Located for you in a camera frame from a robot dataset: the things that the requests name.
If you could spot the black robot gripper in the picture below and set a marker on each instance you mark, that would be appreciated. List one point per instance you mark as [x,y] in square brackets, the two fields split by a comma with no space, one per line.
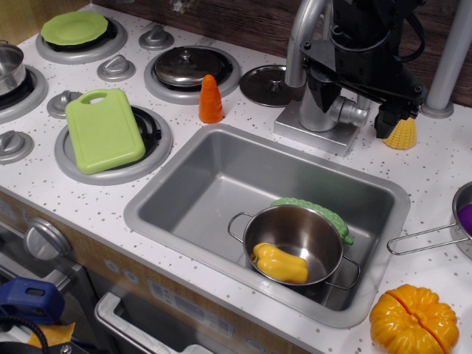
[372,72]

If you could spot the silver toy faucet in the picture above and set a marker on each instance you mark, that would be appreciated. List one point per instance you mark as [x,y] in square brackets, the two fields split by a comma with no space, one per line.
[335,129]

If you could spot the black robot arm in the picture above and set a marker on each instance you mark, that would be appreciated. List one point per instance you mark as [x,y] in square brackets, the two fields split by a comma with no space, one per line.
[369,44]

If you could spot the yellow toy corn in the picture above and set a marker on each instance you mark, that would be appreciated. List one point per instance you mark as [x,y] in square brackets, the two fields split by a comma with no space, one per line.
[404,135]

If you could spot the grey support pole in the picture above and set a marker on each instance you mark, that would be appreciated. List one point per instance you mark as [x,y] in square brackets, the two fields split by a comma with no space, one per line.
[438,102]

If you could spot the green toy vegetable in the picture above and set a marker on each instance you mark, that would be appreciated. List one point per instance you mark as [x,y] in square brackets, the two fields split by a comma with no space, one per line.
[334,218]

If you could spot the orange toy carrot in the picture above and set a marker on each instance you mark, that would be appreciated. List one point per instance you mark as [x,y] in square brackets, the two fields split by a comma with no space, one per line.
[210,105]

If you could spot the purple toy in saucepan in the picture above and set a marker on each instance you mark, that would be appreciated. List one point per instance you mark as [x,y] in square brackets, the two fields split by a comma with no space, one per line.
[464,216]

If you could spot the steel pot lid on burner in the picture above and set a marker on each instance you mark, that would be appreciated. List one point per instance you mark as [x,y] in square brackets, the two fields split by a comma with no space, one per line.
[186,67]

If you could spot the yellow toy bell pepper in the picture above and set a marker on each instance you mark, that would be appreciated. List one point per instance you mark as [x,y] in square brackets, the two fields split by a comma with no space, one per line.
[279,265]

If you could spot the grey toy sink basin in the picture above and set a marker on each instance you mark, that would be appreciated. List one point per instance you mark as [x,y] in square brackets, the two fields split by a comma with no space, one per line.
[227,190]

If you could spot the grey stove knob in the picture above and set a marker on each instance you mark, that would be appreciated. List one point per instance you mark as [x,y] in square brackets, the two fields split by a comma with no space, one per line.
[156,39]
[15,146]
[116,69]
[56,107]

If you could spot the orange toy pumpkin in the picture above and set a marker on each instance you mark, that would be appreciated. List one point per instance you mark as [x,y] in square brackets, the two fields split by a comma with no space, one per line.
[409,319]

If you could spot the green toy cutting board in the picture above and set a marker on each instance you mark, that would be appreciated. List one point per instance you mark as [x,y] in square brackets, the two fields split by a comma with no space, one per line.
[103,131]

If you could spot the green toy plate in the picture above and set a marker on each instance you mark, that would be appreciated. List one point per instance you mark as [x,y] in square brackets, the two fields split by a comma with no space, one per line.
[74,28]

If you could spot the grey oven dial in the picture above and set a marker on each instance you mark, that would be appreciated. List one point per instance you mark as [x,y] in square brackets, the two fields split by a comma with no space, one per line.
[43,241]

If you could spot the steel pot at left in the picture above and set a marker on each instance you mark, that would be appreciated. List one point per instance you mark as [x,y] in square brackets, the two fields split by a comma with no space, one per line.
[13,71]

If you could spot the blue clamp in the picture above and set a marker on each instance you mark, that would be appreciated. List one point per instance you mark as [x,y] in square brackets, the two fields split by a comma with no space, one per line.
[40,302]

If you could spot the steel pot with handles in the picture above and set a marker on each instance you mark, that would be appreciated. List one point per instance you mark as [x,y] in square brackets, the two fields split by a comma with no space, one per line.
[298,231]

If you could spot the steel saucepan with wire handle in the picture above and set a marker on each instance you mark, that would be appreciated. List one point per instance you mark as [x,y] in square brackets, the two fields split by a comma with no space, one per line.
[459,226]

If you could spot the grey oven door handle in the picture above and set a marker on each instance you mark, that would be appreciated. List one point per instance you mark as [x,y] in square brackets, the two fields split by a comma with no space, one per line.
[104,313]

